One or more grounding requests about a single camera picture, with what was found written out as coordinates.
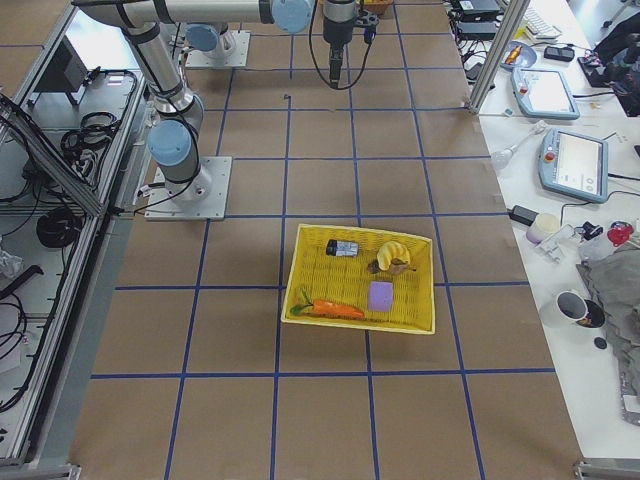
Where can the purple foam cube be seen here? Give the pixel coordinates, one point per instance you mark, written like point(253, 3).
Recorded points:
point(380, 296)

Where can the yellow plastic basket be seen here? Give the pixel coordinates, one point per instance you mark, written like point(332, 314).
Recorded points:
point(346, 280)

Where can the brown wicker basket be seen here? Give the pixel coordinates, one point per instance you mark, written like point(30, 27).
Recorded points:
point(378, 7)

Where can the toy orange carrot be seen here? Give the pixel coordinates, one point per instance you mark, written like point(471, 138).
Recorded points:
point(325, 309)

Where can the aluminium frame post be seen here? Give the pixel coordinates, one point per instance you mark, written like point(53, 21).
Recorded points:
point(512, 18)

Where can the purple white cup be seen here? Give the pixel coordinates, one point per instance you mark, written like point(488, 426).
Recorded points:
point(543, 226)

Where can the black power adapter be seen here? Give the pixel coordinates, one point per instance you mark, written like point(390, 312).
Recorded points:
point(522, 215)

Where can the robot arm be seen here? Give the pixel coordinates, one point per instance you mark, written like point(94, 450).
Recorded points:
point(214, 40)
point(173, 142)

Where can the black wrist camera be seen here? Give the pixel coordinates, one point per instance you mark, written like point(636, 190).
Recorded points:
point(368, 22)

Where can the teach pendant far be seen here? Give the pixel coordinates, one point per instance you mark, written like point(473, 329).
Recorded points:
point(543, 94)

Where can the blue plate with brass part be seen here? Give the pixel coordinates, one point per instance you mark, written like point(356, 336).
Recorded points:
point(518, 55)

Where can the white mug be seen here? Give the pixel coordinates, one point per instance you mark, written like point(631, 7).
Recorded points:
point(563, 309)

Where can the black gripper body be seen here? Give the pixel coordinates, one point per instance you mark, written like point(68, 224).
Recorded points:
point(333, 31)

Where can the red black toy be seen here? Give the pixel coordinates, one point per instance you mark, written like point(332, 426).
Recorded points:
point(619, 232)

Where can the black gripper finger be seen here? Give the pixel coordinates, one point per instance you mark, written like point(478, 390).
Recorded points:
point(334, 74)

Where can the teach pendant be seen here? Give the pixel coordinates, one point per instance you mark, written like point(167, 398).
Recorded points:
point(543, 94)
point(574, 165)

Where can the toy croissant bread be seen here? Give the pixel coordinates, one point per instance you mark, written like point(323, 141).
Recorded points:
point(393, 257)

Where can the grey cloth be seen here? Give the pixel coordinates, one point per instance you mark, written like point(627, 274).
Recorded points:
point(613, 283)

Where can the small dark glass bottle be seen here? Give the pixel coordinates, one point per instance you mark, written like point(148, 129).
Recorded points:
point(341, 248)

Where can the teach pendant near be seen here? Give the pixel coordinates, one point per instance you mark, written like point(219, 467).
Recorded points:
point(574, 165)

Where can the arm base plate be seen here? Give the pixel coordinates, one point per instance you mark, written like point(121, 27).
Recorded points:
point(205, 198)
point(237, 59)

